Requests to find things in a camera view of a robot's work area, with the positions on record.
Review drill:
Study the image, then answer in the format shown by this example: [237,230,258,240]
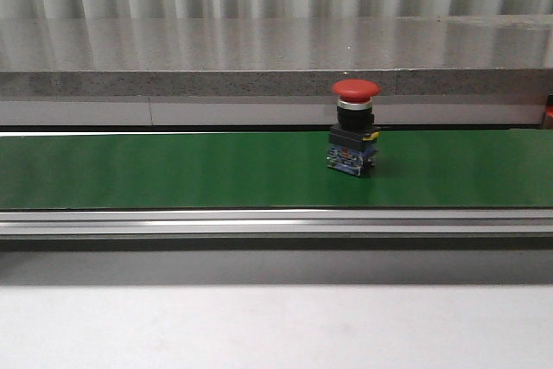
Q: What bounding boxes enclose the red mushroom push button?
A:
[327,79,381,177]

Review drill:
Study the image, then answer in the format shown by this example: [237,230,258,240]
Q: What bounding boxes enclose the green conveyor belt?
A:
[1,130,552,210]

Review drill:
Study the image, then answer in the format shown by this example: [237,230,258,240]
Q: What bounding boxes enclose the grey speckled stone counter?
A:
[1,15,552,128]

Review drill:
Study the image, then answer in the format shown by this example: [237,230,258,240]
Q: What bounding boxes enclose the orange red object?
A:
[542,95,553,130]

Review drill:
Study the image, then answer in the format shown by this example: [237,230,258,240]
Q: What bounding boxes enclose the aluminium conveyor frame rail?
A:
[1,208,552,251]

